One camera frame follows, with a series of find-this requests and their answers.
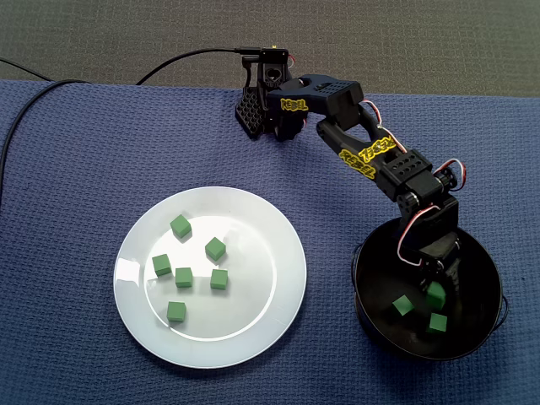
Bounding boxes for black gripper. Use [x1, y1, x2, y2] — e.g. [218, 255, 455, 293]
[417, 230, 462, 305]

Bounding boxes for green cube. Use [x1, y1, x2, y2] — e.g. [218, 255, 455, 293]
[209, 268, 230, 291]
[174, 267, 194, 289]
[424, 281, 447, 311]
[204, 236, 227, 262]
[391, 294, 415, 317]
[169, 213, 192, 240]
[166, 300, 187, 323]
[151, 253, 172, 278]
[428, 312, 448, 334]

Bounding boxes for white round plate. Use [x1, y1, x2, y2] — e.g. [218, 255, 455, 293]
[112, 186, 308, 370]

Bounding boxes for black round bowl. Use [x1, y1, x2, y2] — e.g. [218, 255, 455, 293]
[350, 217, 510, 362]

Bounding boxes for black controller board holder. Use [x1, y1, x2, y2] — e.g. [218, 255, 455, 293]
[259, 45, 292, 63]

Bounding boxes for blue textured table cloth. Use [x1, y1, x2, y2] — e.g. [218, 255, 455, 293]
[0, 78, 540, 405]

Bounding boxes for white red servo wire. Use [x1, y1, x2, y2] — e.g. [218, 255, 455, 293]
[357, 99, 384, 130]
[433, 158, 467, 192]
[396, 204, 440, 267]

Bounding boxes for short black cable with plug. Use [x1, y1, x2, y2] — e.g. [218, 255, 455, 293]
[135, 46, 262, 87]

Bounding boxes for long black cable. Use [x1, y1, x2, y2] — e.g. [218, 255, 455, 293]
[0, 78, 89, 186]

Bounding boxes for thin black cable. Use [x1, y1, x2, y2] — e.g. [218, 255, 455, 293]
[0, 57, 52, 82]

